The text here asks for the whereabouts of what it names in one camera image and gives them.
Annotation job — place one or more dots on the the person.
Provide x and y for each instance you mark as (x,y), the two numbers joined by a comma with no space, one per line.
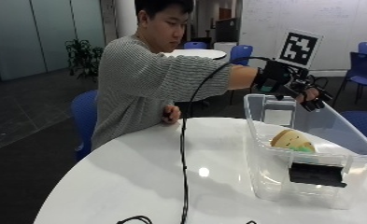
(142,84)

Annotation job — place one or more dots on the tan soft toy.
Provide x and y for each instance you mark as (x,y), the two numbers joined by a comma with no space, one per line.
(290,140)

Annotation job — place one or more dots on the white marker cube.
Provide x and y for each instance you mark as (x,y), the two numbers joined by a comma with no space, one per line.
(300,48)

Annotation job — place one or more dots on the blue seat chair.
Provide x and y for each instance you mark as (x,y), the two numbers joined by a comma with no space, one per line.
(85,121)

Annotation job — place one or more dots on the white round table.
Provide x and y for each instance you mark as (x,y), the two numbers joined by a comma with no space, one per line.
(200,53)

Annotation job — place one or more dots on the black bin latch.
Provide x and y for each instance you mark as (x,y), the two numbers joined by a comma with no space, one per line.
(316,174)

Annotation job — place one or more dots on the clear plastic storage bin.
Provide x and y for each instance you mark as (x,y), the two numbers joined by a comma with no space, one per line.
(274,174)

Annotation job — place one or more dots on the green potted plant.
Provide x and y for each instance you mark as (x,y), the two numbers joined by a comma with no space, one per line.
(82,59)

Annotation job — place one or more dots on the black cabinet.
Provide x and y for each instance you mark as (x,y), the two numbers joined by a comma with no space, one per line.
(226,30)

